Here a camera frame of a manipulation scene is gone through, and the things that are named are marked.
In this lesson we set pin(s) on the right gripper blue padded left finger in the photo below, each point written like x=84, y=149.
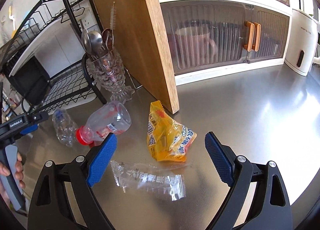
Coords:
x=84, y=175

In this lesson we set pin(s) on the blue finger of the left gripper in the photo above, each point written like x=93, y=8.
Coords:
x=29, y=129

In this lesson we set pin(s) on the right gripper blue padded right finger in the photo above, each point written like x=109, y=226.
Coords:
x=236, y=172

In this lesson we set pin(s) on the clear bottle blue cap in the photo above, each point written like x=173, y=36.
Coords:
x=65, y=127

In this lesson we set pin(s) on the clear bottle red cap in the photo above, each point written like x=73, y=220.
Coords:
x=110, y=118

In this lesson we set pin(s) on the clear plastic wrapper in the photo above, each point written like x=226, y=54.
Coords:
x=160, y=182

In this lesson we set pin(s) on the orange snack bag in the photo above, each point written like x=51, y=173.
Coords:
x=167, y=140

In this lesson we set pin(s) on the black dish rack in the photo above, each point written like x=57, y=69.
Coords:
x=42, y=59

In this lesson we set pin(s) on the glass utensil holder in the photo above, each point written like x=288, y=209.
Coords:
x=109, y=72

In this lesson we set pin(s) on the metal spoon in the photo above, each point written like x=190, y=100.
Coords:
x=92, y=42

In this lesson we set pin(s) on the wooden cutting board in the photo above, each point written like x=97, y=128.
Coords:
x=142, y=41

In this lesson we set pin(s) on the bottle brush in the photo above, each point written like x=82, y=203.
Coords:
x=113, y=23

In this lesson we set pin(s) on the white electric kettle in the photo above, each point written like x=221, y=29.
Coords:
x=303, y=42

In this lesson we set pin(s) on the white cabinet ribbed doors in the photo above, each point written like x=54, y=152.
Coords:
x=212, y=38

